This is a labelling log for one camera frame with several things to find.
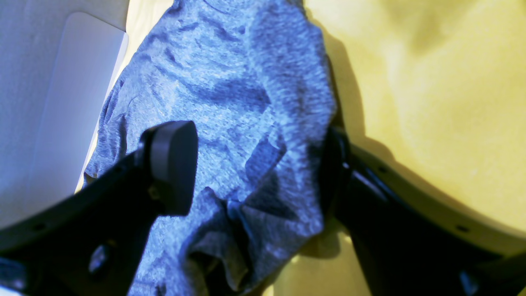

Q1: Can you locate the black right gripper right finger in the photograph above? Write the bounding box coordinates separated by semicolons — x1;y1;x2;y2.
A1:
321;127;525;296

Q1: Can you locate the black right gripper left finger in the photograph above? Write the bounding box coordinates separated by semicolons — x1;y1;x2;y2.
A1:
0;120;198;296

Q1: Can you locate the grey long-sleeve shirt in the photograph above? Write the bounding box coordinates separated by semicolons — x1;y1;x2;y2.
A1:
84;0;336;296

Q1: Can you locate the yellow table cloth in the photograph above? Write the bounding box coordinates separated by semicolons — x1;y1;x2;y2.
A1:
74;0;526;296

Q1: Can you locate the white cardboard box right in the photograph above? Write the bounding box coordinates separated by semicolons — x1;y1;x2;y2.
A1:
0;0;129;227

